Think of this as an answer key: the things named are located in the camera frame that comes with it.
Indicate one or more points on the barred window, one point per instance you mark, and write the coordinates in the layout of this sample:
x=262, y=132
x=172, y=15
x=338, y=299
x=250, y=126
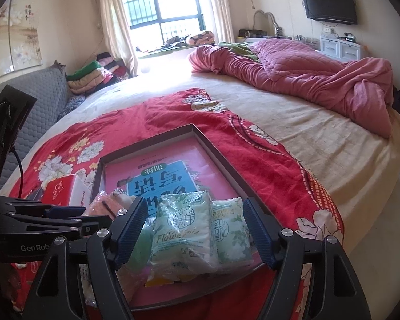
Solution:
x=160, y=6

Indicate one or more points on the black bag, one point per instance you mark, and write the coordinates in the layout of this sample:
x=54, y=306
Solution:
x=251, y=33

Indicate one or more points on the green windowsill cloth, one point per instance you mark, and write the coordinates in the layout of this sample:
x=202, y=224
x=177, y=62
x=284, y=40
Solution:
x=163, y=51

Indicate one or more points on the dark patterned pillow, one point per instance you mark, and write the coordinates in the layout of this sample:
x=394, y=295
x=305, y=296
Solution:
x=71, y=103

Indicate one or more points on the yellow packet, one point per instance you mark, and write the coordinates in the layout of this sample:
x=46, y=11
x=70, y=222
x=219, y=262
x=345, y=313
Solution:
x=156, y=280

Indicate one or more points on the green sponge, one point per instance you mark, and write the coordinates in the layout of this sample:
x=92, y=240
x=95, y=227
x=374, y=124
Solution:
x=141, y=243

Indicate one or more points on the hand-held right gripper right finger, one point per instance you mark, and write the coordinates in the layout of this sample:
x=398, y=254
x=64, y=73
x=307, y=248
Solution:
x=260, y=233

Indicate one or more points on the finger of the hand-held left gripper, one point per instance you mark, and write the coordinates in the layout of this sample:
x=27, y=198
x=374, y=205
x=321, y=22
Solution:
x=86, y=221
x=65, y=211

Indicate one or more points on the stack of folded clothes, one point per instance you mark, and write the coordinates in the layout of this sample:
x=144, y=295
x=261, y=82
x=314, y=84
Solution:
x=93, y=73

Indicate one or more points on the red tissue pack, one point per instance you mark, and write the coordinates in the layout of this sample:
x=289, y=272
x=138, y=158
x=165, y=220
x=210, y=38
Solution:
x=65, y=190

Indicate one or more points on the red floral blanket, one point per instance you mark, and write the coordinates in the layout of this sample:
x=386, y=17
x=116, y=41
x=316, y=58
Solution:
x=153, y=113

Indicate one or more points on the white drawer cabinet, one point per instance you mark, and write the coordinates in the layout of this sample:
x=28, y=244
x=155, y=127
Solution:
x=341, y=48

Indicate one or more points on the black wall television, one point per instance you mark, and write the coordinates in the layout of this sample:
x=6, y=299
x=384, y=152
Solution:
x=330, y=5

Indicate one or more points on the pink book box tray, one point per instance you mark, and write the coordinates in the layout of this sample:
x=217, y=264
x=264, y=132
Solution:
x=146, y=145

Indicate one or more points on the pink and blue book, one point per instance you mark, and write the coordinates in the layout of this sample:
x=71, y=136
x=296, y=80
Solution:
x=160, y=176

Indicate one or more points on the pink quilt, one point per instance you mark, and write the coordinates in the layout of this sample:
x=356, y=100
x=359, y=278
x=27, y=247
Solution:
x=303, y=70

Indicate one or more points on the curved frame vanity mirror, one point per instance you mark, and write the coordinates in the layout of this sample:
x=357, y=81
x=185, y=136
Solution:
x=268, y=23

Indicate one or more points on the grey quilted headboard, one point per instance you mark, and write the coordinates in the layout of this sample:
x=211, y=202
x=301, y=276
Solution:
x=43, y=86

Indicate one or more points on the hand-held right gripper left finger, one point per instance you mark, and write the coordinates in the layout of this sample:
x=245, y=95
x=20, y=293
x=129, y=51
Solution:
x=131, y=233

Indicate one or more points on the green floral tissue packet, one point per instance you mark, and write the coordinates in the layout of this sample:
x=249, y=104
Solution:
x=231, y=230
x=183, y=230

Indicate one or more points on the cream curtain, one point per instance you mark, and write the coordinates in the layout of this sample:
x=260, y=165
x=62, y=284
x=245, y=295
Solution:
x=220, y=6
x=115, y=23

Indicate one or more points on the bed with beige sheet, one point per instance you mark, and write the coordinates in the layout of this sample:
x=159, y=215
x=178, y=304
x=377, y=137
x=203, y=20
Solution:
x=286, y=113

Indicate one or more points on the patterned cushion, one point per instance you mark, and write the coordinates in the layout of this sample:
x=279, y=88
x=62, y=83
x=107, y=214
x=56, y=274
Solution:
x=201, y=37

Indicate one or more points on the green garment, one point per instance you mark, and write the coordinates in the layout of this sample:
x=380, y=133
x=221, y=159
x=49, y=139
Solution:
x=236, y=50

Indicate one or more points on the floral wall painting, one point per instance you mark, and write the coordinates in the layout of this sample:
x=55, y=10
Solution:
x=10, y=40

